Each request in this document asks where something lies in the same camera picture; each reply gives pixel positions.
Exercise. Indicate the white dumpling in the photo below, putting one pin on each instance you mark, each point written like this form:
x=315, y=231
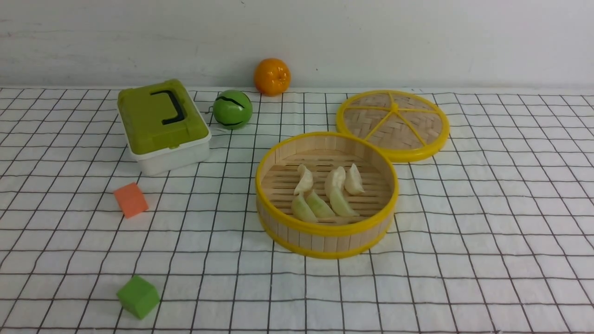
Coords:
x=335, y=180
x=353, y=183
x=306, y=180

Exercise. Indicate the white dumpling front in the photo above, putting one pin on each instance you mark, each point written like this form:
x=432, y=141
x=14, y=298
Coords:
x=335, y=180

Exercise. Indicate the green dumpling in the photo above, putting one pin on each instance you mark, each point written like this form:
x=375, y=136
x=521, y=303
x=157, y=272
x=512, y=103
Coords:
x=301, y=210
x=318, y=206
x=339, y=203

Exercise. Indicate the bamboo steamer tray yellow rim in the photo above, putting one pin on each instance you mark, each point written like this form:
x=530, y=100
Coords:
x=321, y=152

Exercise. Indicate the bamboo steamer lid yellow rim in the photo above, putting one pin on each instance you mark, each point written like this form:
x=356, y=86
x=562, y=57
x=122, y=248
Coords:
x=404, y=126

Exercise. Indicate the green toy watermelon ball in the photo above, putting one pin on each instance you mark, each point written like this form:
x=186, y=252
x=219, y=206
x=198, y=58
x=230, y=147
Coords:
x=232, y=109

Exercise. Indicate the orange toy fruit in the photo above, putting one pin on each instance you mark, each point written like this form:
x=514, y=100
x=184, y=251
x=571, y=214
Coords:
x=272, y=77

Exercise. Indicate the green lid storage box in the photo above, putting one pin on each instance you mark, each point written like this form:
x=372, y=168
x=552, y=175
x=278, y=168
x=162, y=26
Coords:
x=163, y=127

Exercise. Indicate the orange foam cube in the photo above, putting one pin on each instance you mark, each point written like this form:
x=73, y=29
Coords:
x=131, y=200

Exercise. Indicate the green foam cube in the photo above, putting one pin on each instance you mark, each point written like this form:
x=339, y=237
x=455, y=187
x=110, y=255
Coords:
x=138, y=297

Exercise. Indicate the white grid tablecloth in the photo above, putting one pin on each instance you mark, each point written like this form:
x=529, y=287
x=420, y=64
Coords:
x=492, y=235

